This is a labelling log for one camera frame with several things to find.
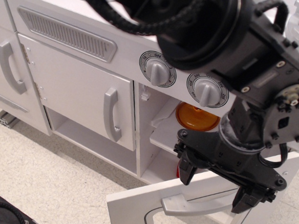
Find grey oven door handle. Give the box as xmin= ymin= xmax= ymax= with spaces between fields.
xmin=161 ymin=194 xmax=234 ymax=217

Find white oven shelf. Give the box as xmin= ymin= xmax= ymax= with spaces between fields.
xmin=149 ymin=111 xmax=184 ymax=155

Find grey cabinet door handle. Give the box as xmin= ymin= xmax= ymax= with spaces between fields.
xmin=103 ymin=87 xmax=122 ymax=143

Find black base with cable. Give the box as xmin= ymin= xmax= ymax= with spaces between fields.
xmin=0 ymin=197 xmax=39 ymax=224

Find grey left timer knob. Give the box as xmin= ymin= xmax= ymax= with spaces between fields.
xmin=146 ymin=58 xmax=170 ymax=86

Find white cabinet door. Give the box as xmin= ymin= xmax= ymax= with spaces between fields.
xmin=19 ymin=34 xmax=136 ymax=151

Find black braided cable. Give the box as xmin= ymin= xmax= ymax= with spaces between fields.
xmin=68 ymin=0 xmax=163 ymax=38

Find grey left curved handle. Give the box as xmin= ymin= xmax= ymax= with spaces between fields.
xmin=0 ymin=40 xmax=27 ymax=95

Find orange plastic lid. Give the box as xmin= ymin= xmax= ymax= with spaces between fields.
xmin=176 ymin=102 xmax=220 ymax=132

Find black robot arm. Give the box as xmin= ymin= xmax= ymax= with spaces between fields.
xmin=85 ymin=0 xmax=299 ymax=214

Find white toy kitchen body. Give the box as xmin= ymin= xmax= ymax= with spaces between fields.
xmin=7 ymin=0 xmax=235 ymax=184

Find white left appliance door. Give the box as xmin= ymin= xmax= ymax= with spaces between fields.
xmin=0 ymin=0 xmax=62 ymax=137

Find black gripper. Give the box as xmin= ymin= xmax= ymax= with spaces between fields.
xmin=175 ymin=129 xmax=287 ymax=214

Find aluminium extrusion frame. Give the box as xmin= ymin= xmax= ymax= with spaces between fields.
xmin=0 ymin=110 xmax=18 ymax=129

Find grey right temperature knob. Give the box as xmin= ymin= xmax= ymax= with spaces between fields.
xmin=194 ymin=79 xmax=222 ymax=107

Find white oven door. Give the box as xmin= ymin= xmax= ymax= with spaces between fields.
xmin=104 ymin=139 xmax=299 ymax=224

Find grey vent grille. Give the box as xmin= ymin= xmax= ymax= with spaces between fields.
xmin=17 ymin=7 xmax=118 ymax=62

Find red object in oven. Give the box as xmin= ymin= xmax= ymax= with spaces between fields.
xmin=176 ymin=165 xmax=180 ymax=178

